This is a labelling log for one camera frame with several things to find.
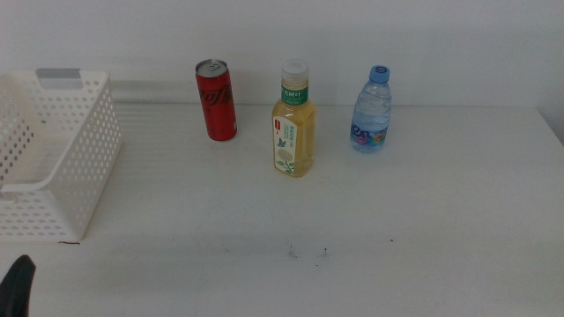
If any clear water bottle blue cap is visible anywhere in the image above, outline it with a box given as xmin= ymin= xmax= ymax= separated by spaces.
xmin=349 ymin=64 xmax=393 ymax=155

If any white perforated plastic basket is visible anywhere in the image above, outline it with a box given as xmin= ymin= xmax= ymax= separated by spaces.
xmin=0 ymin=69 xmax=123 ymax=243

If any red cola can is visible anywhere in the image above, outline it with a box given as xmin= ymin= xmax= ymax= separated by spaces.
xmin=195 ymin=58 xmax=239 ymax=143

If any yellow tea bottle green label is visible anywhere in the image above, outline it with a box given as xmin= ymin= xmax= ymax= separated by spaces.
xmin=271 ymin=57 xmax=317 ymax=179

